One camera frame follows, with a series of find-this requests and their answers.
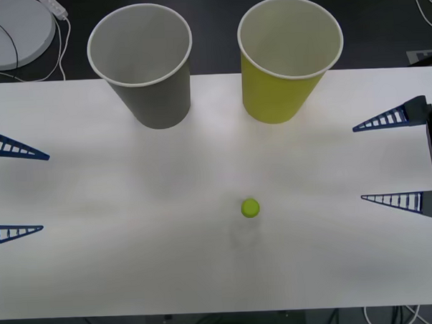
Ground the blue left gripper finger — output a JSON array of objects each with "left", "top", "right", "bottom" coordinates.
[
  {"left": 0, "top": 124, "right": 51, "bottom": 163},
  {"left": 0, "top": 222, "right": 45, "bottom": 247}
]

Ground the clear bottle with green cap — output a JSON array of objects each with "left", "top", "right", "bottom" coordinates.
[{"left": 227, "top": 196, "right": 264, "bottom": 249}]

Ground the grey patterned floor plate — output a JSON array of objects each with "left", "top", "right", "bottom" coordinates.
[{"left": 405, "top": 49, "right": 432, "bottom": 67}]

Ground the pale grey round disc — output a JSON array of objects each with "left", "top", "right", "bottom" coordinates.
[{"left": 0, "top": 0, "right": 59, "bottom": 71}]

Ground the white power strip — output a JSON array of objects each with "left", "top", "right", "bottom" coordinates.
[{"left": 37, "top": 0, "right": 69, "bottom": 22}]

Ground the grey plastic waste bin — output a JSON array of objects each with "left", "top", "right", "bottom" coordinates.
[{"left": 85, "top": 1, "right": 196, "bottom": 133}]

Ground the yellow-green plastic waste bin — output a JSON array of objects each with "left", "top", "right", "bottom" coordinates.
[{"left": 235, "top": 0, "right": 348, "bottom": 125}]

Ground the white power strip cable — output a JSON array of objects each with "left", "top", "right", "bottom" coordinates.
[{"left": 0, "top": 16, "right": 74, "bottom": 85}]

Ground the white cable under table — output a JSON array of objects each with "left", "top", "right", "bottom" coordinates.
[{"left": 362, "top": 302, "right": 429, "bottom": 324}]

